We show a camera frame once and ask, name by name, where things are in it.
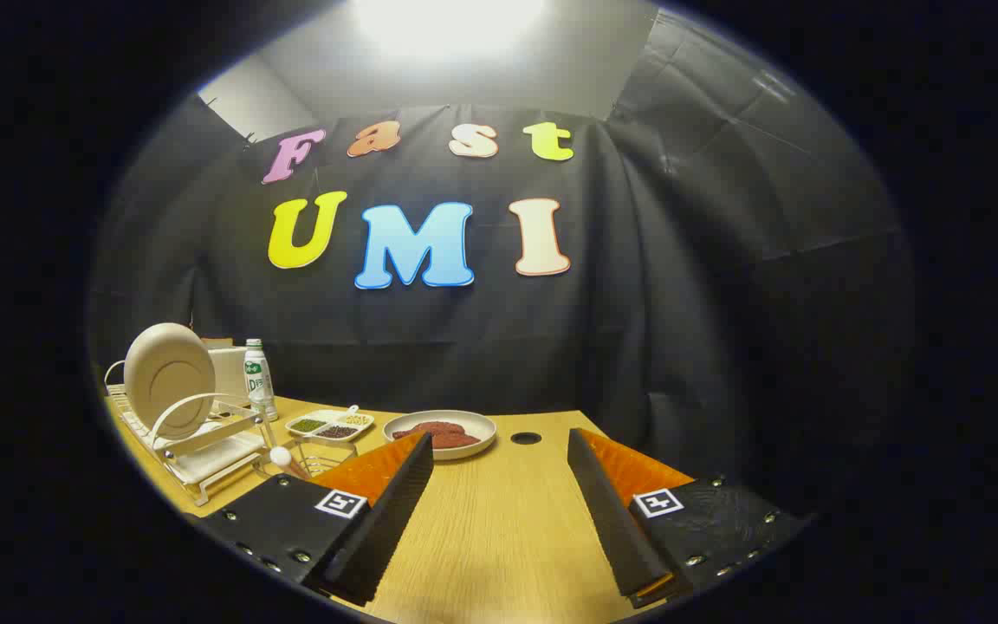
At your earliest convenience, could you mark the white divided tray with beans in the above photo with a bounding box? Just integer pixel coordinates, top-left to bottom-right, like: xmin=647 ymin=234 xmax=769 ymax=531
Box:
xmin=285 ymin=406 xmax=376 ymax=444

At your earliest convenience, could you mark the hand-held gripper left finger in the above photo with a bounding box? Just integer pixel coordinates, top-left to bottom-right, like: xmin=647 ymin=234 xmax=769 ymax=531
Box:
xmin=196 ymin=431 xmax=436 ymax=608

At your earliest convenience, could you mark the white wire dish rack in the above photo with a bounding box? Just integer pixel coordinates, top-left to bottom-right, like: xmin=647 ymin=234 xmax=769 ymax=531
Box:
xmin=103 ymin=360 xmax=279 ymax=508

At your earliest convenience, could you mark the black backdrop cloth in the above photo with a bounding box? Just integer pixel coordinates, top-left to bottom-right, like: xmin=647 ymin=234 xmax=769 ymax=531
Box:
xmin=87 ymin=9 xmax=920 ymax=521

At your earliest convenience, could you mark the silver wire basket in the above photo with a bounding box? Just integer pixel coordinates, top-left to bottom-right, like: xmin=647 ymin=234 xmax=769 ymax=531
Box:
xmin=263 ymin=436 xmax=360 ymax=478

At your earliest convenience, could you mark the white bottle with green label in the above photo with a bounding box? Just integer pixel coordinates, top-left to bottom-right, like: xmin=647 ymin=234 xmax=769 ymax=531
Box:
xmin=243 ymin=339 xmax=278 ymax=423

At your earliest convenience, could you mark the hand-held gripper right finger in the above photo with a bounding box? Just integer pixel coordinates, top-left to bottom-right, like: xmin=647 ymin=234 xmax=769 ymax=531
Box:
xmin=567 ymin=427 xmax=812 ymax=609

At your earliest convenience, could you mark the beige plate with red patties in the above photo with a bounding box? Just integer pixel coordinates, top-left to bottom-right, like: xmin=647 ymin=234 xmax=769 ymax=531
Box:
xmin=383 ymin=410 xmax=498 ymax=461

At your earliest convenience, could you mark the white toaster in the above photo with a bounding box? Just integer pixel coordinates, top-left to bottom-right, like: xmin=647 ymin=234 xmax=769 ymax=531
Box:
xmin=203 ymin=340 xmax=250 ymax=405

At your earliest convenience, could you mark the white spoon with striped handle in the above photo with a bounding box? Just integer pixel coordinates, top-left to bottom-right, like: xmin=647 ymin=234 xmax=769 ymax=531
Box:
xmin=269 ymin=445 xmax=314 ymax=480

